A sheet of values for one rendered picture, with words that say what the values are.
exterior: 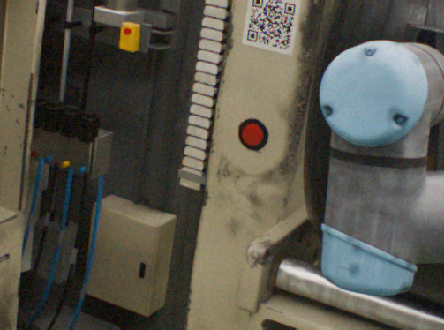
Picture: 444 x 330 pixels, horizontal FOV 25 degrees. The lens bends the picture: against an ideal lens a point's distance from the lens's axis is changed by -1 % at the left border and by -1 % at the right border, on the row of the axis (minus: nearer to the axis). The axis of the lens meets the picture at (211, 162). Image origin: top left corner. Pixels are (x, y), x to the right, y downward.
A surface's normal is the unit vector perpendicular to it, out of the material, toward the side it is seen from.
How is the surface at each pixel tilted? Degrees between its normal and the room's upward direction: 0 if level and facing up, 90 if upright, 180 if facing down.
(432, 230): 85
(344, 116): 83
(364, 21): 71
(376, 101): 83
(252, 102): 90
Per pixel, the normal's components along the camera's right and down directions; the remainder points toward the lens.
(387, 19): -0.36, -0.14
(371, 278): -0.07, 0.19
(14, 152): -0.44, 0.22
